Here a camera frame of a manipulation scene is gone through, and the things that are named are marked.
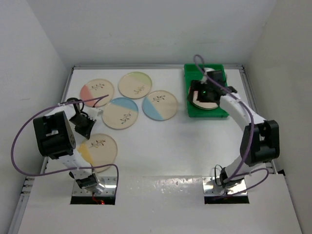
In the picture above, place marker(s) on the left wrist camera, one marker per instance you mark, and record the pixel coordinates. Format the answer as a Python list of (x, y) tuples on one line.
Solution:
[(94, 112)]

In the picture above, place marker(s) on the blue cream plate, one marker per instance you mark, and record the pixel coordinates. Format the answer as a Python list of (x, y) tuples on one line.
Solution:
[(160, 105), (120, 113)]

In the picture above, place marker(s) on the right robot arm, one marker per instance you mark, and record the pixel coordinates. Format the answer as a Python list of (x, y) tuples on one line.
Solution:
[(260, 140)]

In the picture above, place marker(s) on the pink cream plate rear left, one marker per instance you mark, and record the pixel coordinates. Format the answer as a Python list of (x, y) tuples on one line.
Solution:
[(97, 88)]

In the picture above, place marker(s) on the green cream plate rear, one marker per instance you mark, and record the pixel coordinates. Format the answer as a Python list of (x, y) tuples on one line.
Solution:
[(135, 85)]

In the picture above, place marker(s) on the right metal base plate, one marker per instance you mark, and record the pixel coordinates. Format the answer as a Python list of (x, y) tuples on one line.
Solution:
[(213, 188)]

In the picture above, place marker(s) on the pink cream plate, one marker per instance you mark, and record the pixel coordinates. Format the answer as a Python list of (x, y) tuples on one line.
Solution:
[(202, 105), (97, 88)]

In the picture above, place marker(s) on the green plastic bin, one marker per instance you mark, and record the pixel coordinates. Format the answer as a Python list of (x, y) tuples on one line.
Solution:
[(192, 73)]

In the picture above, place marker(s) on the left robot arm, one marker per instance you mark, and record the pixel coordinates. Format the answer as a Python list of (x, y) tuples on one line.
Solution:
[(55, 139)]

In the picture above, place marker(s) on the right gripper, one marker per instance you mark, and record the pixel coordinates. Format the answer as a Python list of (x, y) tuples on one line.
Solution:
[(197, 86)]

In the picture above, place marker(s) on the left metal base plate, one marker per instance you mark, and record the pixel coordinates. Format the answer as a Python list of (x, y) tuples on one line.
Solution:
[(106, 186)]

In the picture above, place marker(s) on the pink cream plate front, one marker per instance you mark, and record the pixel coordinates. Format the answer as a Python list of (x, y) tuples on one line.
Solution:
[(202, 105)]

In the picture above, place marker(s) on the blue cream plate right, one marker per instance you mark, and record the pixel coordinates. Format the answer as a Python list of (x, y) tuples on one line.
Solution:
[(160, 105)]

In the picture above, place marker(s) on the yellow cream plate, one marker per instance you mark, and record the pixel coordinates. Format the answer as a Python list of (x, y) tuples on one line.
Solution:
[(99, 149)]

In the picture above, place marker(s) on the blue cream plate centre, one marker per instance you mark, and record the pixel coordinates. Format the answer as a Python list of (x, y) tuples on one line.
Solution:
[(120, 113)]

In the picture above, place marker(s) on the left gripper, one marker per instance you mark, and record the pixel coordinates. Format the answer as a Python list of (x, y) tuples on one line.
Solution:
[(87, 131)]

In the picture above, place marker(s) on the metal base plate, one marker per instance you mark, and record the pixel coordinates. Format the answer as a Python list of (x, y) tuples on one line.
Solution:
[(106, 186), (213, 188)]

